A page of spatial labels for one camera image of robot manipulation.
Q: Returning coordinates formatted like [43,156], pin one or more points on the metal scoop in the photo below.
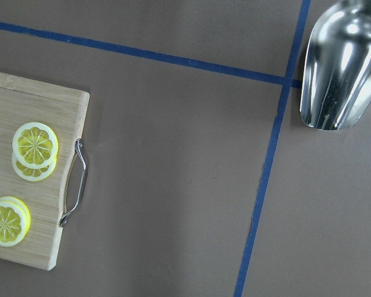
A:
[336,84]

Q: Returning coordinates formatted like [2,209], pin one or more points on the separate lemon slice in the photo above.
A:
[15,221]

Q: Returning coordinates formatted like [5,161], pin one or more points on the lower stacked lemon slice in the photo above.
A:
[32,175]

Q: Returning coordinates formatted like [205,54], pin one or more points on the metal board handle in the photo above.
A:
[78,185]

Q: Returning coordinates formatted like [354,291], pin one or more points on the bamboo cutting board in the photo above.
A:
[64,110]

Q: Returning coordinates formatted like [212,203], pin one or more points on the upper lemon slice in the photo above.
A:
[35,145]

